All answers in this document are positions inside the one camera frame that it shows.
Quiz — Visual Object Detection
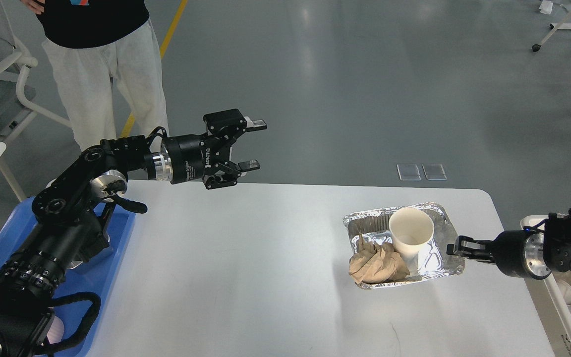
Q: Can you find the blue plastic tray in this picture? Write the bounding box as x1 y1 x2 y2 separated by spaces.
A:
0 197 137 357

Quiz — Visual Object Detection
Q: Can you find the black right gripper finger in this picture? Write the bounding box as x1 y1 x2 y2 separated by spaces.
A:
447 236 490 255
448 250 495 264

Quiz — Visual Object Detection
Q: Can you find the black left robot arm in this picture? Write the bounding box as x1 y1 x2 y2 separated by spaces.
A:
0 109 267 357

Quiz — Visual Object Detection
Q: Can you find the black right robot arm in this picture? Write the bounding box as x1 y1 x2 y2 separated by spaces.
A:
447 209 571 280

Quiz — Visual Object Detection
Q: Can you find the pink ceramic mug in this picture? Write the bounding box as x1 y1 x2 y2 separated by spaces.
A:
46 316 65 344

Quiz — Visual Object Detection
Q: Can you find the white paper cup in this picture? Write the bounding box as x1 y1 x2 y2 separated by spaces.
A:
388 206 434 260

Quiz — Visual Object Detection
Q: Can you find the person in grey trousers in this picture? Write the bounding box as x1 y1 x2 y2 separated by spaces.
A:
23 0 168 151

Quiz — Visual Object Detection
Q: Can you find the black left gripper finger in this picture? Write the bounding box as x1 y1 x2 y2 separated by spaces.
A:
202 160 261 190
203 109 268 158

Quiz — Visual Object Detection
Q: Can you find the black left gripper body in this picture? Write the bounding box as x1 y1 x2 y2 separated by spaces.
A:
154 134 213 184

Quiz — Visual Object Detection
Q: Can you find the clear plastic lid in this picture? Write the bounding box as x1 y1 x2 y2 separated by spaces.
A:
422 163 447 180
397 163 422 181

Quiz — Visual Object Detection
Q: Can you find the white plastic bin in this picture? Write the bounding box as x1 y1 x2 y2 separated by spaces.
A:
519 215 571 357

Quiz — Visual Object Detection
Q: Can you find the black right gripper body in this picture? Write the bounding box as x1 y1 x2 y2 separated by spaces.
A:
491 230 551 280

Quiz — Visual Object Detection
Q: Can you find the aluminium foil tray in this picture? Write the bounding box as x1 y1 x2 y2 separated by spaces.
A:
343 202 464 290

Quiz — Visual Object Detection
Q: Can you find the brown paper napkin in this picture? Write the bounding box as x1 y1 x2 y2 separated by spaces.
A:
348 235 410 284

